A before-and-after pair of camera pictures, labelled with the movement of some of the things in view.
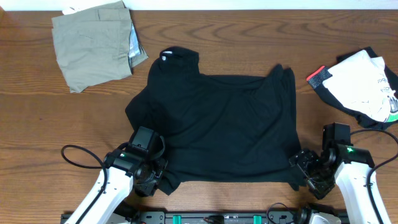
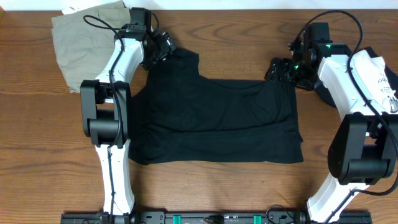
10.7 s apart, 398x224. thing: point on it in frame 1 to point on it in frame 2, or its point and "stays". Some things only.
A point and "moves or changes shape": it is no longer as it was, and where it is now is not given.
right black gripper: (303, 158) to (283, 74)
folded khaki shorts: (95, 43) stays
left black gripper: (152, 182) to (166, 43)
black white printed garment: (359, 84) stays
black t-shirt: (218, 128) moves or changes shape
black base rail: (208, 217) stays
